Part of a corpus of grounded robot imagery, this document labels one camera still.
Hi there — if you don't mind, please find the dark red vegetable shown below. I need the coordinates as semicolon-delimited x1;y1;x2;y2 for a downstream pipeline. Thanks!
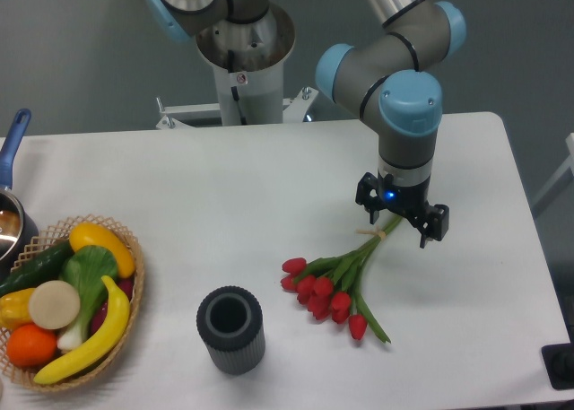
89;278;134;336

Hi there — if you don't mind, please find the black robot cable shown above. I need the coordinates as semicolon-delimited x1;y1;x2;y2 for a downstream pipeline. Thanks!
226;49;248;126

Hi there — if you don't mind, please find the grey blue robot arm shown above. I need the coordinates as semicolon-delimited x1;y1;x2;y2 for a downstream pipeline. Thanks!
145;0;466;242

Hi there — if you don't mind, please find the blue handled saucepan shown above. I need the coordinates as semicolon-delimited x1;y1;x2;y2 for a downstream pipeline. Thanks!
1;109;38;282

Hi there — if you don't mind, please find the yellow squash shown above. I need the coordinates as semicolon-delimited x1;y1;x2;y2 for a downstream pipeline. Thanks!
69;222;135;279

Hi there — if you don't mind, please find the beige round disc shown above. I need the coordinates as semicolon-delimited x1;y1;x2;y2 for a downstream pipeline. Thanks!
28;280;81;330

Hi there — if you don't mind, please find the green cucumber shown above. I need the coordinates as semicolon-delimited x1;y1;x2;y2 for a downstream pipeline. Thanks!
1;240;74;296

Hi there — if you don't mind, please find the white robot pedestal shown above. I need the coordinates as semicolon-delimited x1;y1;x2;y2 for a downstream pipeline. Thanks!
156;3;318;129

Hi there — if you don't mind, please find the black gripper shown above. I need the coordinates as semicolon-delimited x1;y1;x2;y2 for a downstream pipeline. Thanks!
355;164;449;249

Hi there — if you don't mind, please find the grey ribbed vase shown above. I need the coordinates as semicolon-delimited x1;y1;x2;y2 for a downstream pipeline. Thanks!
196;285;266;375

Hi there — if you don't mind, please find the red tulip bouquet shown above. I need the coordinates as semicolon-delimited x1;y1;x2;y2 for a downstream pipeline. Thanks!
280;215;402;344

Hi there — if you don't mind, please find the white frame at right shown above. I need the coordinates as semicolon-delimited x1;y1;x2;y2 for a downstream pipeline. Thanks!
531;133;573;218

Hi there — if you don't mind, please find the yellow banana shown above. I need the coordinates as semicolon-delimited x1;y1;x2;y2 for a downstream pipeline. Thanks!
33;275;130;386

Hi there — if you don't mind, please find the green bok choy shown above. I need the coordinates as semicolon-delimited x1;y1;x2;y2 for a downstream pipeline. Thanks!
57;245;117;353

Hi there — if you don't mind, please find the woven wicker basket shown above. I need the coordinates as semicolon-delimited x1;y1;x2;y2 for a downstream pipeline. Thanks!
1;214;145;393

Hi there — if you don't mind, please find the black table control panel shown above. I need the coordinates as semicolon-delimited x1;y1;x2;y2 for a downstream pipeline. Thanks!
541;343;573;390

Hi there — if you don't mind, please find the yellow bell pepper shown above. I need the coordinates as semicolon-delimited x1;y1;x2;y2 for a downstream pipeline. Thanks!
1;288;35;330

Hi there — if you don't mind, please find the orange fruit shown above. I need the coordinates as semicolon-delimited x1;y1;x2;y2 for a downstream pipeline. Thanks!
6;324;57;368

